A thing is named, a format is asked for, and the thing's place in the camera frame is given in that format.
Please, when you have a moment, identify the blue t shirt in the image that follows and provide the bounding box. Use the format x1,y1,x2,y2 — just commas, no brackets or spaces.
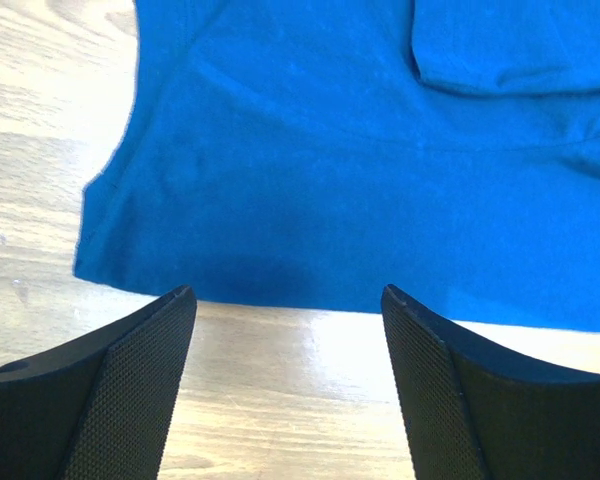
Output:
74,1,600,331

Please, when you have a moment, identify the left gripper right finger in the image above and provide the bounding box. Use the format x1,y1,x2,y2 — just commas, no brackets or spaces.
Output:
381,285,600,480

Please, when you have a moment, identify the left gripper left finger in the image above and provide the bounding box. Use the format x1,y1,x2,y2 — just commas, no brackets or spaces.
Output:
0,286,197,479

